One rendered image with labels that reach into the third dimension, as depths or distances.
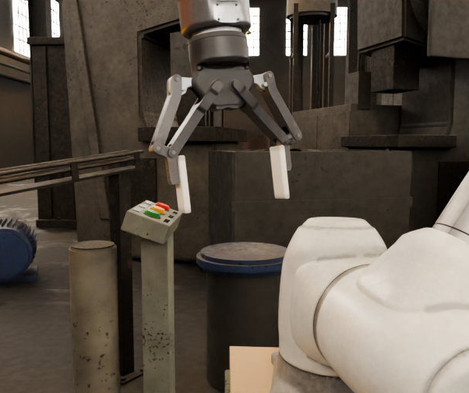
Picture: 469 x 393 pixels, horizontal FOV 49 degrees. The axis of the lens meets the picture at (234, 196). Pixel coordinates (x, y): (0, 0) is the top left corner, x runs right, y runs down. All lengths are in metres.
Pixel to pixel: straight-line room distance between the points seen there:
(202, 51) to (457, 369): 0.44
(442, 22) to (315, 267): 3.03
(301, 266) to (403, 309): 0.21
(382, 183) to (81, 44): 2.09
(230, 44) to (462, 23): 3.17
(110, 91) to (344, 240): 2.88
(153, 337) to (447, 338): 0.95
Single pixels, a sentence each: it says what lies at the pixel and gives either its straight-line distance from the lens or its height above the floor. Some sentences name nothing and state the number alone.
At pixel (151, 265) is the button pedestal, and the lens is 1.33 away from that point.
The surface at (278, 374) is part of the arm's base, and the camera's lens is 0.84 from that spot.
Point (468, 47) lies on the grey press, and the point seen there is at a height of 1.40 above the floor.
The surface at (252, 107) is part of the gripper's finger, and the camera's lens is 0.65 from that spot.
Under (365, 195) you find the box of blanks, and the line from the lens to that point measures 2.84.
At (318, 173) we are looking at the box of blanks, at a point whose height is 0.62.
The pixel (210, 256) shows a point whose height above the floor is 0.43.
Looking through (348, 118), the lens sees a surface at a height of 0.98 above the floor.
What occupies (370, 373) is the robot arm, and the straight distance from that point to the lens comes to 0.58.
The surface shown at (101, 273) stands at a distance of 1.32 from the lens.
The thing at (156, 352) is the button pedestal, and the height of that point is 0.24.
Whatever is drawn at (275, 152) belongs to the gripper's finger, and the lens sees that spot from 0.68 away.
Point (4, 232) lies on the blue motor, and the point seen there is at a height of 0.31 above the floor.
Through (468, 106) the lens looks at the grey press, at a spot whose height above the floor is 1.05.
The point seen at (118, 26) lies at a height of 1.53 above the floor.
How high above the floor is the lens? 0.77
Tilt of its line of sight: 6 degrees down
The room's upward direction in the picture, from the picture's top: straight up
